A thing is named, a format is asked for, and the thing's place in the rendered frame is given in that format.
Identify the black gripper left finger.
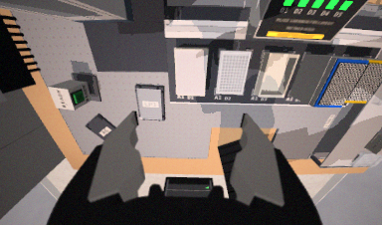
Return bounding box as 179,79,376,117
46,111,145,225

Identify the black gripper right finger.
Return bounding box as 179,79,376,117
230,113,322,225

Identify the cream ready button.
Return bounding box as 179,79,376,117
48,73,101,111

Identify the beige one-well reservoir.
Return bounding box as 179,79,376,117
253,52,299,98

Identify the dark grey regrip nest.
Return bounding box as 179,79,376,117
86,114,116,140

